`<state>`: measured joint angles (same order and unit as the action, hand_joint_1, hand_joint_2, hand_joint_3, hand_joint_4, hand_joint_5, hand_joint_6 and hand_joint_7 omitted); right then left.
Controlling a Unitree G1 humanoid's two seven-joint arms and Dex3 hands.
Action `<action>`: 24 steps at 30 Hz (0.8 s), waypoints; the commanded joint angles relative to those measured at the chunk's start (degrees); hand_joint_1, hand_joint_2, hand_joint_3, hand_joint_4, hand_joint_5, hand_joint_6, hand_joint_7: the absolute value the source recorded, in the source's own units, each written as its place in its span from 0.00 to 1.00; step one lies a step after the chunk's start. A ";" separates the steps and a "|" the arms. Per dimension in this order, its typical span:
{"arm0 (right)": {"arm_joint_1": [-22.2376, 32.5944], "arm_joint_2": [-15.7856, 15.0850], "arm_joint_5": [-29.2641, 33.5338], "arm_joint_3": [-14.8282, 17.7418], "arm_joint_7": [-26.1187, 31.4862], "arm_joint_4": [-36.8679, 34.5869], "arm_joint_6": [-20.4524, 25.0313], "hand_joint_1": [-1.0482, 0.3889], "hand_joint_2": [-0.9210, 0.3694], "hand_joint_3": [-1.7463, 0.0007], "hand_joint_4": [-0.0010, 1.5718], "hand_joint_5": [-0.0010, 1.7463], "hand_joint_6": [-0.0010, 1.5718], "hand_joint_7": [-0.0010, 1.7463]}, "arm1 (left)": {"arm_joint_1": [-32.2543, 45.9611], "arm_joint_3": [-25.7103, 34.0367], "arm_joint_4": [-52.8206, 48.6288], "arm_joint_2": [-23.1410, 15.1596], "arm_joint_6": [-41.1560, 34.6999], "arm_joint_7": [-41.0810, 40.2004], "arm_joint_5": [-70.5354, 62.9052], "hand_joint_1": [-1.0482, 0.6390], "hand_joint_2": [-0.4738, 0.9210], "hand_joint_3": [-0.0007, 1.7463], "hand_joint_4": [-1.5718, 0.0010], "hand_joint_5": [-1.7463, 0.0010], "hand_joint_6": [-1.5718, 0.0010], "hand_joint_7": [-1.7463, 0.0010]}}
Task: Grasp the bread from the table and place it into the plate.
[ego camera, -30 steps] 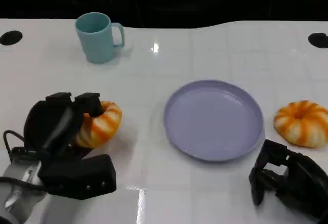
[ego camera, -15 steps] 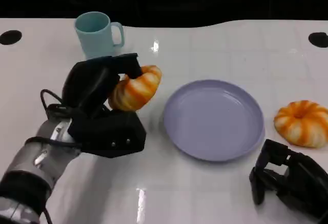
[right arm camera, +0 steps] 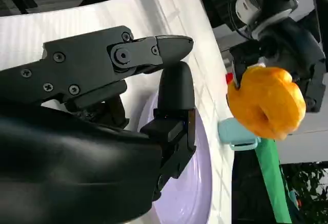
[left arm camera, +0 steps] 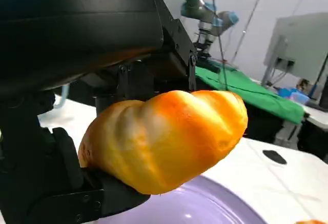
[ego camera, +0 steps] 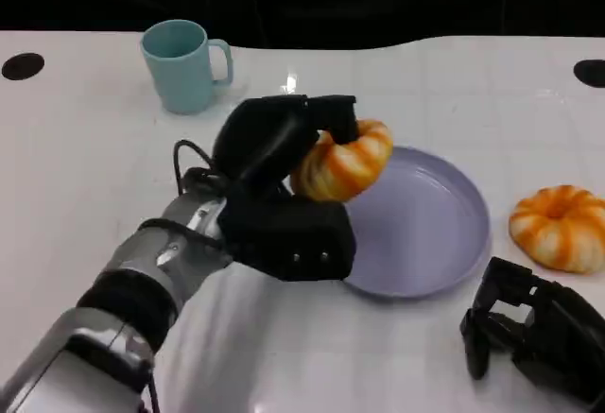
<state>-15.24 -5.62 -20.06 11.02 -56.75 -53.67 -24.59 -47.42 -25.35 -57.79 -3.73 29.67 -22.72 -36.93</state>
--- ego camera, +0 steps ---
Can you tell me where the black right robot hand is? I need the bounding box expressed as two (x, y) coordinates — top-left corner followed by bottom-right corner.
(460, 256), (605, 407)

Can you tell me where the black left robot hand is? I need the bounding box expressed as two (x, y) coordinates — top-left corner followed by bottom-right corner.
(210, 94), (364, 202)

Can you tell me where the orange white toy bread roll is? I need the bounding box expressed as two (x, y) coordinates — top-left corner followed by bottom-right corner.
(288, 118), (394, 204)
(509, 184), (605, 274)

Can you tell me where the pale green mug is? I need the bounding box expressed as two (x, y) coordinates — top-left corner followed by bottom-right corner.
(140, 19), (234, 115)

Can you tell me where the lilac plate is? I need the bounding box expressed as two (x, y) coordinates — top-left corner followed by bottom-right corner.
(339, 146), (492, 300)

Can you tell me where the black table grommet hole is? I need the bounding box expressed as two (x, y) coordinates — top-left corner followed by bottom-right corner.
(573, 59), (605, 88)
(1, 52), (46, 81)

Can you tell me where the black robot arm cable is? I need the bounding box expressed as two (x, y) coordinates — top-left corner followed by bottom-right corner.
(172, 140), (228, 197)

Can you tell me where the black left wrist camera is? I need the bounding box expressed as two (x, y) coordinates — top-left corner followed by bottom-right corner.
(219, 193), (356, 283)

